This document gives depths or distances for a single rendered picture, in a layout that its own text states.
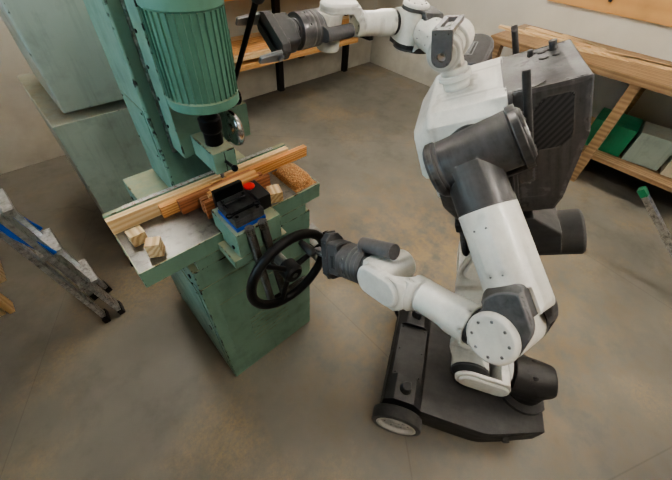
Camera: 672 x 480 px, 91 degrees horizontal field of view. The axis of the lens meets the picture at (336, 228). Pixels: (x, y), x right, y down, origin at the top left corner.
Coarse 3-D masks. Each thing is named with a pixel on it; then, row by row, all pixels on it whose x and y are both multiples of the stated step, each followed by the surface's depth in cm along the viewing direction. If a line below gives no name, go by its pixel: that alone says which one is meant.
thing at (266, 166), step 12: (276, 156) 115; (288, 156) 117; (300, 156) 121; (252, 168) 109; (264, 168) 113; (276, 168) 116; (216, 180) 104; (192, 192) 99; (168, 204) 95; (168, 216) 97
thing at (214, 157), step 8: (192, 136) 97; (200, 136) 97; (200, 144) 95; (224, 144) 95; (200, 152) 98; (208, 152) 92; (216, 152) 92; (224, 152) 93; (232, 152) 95; (208, 160) 96; (216, 160) 93; (224, 160) 95; (232, 160) 97; (216, 168) 94; (224, 168) 96
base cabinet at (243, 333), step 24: (192, 288) 112; (216, 288) 106; (240, 288) 115; (192, 312) 173; (216, 312) 114; (240, 312) 124; (264, 312) 136; (288, 312) 151; (216, 336) 129; (240, 336) 134; (264, 336) 148; (288, 336) 167; (240, 360) 146
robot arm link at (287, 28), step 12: (264, 12) 79; (300, 12) 82; (264, 24) 82; (276, 24) 80; (288, 24) 82; (300, 24) 83; (312, 24) 83; (264, 36) 83; (276, 36) 79; (288, 36) 81; (300, 36) 84; (312, 36) 84; (276, 48) 82; (288, 48) 81; (300, 48) 87
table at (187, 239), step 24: (288, 192) 108; (312, 192) 113; (192, 216) 98; (120, 240) 90; (168, 240) 91; (192, 240) 91; (216, 240) 94; (144, 264) 85; (168, 264) 87; (240, 264) 93
